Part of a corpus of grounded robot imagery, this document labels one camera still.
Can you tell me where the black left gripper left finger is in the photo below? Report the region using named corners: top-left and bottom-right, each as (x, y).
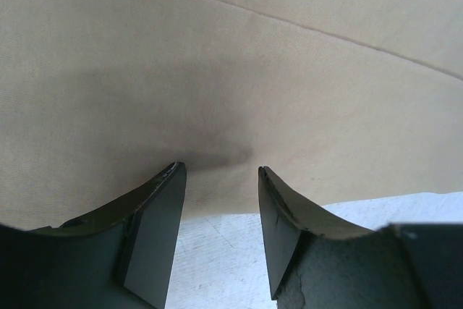
top-left (1, 162), bottom-right (187, 308)

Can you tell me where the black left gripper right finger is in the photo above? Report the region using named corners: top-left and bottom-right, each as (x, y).
top-left (258, 166), bottom-right (462, 308)

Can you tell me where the beige t shirt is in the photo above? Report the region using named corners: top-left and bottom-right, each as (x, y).
top-left (1, 0), bottom-right (462, 229)

